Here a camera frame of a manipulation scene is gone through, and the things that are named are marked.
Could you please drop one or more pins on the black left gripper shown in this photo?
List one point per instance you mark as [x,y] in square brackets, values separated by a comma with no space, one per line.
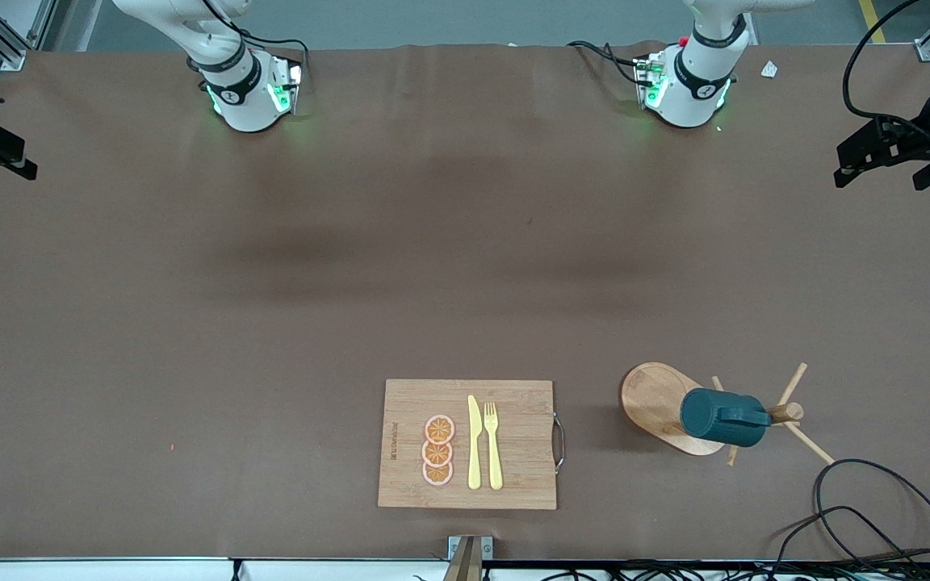
[911,135]

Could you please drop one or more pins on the teal mug with yellow inside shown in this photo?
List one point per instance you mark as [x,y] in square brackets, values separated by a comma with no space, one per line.
[715,420]

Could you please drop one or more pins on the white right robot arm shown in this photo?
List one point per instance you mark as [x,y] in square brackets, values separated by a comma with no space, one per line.
[239,97]

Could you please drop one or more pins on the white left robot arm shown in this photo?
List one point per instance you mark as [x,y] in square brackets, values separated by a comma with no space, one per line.
[695,89]

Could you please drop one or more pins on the white paper scrap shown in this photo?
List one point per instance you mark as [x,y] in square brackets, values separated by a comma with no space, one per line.
[769,69]

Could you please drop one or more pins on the wooden mug tree stand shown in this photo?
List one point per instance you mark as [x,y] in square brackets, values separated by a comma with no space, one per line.
[655,403]

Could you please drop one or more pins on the bamboo cutting board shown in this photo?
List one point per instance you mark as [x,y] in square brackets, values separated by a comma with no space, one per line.
[521,452]

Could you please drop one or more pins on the yellow plastic fork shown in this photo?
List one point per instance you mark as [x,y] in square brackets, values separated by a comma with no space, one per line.
[494,460]

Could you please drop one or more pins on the yellow plastic knife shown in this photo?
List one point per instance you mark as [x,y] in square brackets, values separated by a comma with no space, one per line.
[474,452]

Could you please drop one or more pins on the orange slice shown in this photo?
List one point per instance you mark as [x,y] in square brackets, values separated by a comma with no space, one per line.
[439,428]
[437,476]
[437,454]

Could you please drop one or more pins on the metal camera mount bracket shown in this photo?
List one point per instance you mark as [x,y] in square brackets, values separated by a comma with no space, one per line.
[469,557]

